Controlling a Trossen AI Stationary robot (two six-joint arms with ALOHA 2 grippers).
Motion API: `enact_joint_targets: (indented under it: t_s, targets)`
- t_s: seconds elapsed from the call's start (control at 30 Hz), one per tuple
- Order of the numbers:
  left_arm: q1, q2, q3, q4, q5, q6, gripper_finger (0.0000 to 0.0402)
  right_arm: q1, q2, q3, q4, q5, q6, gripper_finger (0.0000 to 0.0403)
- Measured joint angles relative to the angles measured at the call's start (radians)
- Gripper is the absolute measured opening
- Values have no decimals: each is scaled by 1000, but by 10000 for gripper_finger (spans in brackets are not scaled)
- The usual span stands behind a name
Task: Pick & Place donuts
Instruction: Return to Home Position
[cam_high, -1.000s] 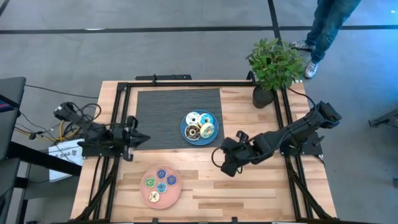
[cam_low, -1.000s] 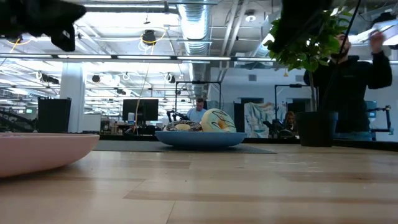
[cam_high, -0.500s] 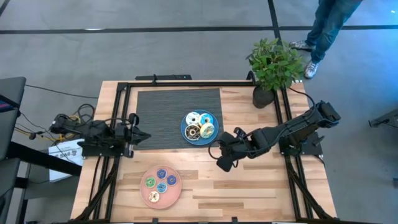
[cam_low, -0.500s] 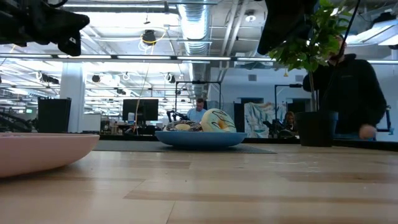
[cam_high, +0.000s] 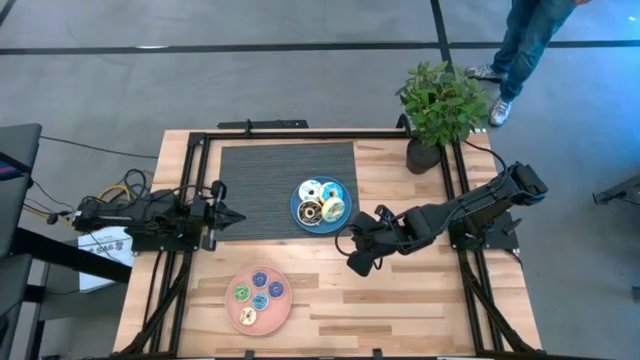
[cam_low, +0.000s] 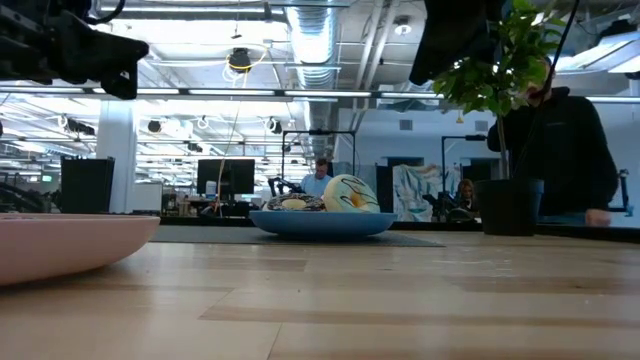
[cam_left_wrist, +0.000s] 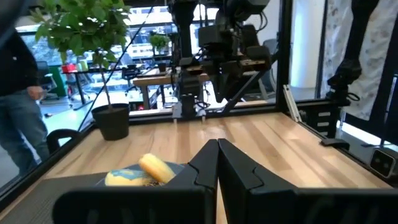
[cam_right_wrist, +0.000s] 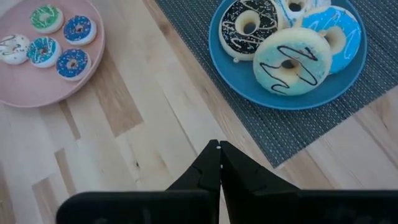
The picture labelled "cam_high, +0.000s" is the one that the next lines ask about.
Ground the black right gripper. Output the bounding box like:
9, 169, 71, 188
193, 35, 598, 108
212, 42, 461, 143
346, 203, 401, 278

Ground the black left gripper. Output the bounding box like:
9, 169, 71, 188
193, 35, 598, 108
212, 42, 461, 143
192, 180, 247, 251

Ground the large pale green donut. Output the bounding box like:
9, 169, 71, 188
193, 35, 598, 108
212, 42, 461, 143
321, 196, 347, 224

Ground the large turquoise donut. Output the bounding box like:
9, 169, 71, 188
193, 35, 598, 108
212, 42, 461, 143
318, 180, 345, 204

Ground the large chocolate sprinkled donut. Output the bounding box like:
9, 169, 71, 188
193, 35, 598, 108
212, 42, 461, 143
296, 199, 325, 227

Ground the large white donut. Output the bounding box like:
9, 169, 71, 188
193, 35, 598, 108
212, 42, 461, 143
298, 179, 324, 203

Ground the blue round plate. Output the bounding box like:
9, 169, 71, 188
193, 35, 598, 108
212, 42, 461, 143
290, 175, 353, 235

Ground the dark grey woven placemat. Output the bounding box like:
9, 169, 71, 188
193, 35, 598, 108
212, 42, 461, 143
213, 141, 362, 242

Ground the pink round plate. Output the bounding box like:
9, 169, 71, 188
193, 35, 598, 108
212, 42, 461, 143
224, 265, 293, 337

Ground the white printed paper sheet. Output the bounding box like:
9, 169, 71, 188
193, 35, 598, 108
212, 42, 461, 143
77, 227, 136, 293

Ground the green potted plant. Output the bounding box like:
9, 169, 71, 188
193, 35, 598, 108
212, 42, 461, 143
395, 60, 495, 176

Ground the black metal beam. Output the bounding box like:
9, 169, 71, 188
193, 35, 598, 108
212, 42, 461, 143
9, 227, 132, 284

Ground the dark tablet screen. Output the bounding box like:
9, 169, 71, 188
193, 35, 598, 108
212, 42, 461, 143
0, 152, 32, 182

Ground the grey desk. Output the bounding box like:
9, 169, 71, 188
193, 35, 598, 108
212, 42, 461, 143
0, 123, 44, 360

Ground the person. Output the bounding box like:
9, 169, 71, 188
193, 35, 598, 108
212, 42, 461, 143
464, 0, 594, 128

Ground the grey stand foot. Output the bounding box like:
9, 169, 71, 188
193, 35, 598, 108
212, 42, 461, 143
592, 175, 640, 206

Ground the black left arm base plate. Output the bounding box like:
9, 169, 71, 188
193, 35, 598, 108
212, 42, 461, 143
130, 232, 201, 253

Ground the black camera bar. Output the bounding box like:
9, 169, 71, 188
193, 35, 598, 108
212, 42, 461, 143
217, 118, 310, 130

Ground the yellow cable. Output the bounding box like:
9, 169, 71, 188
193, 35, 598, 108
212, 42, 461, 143
97, 184, 132, 201

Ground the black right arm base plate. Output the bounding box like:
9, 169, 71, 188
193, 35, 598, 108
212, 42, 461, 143
449, 212, 520, 252

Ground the thin black floor cable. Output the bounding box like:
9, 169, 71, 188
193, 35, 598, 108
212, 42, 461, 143
39, 134, 159, 160

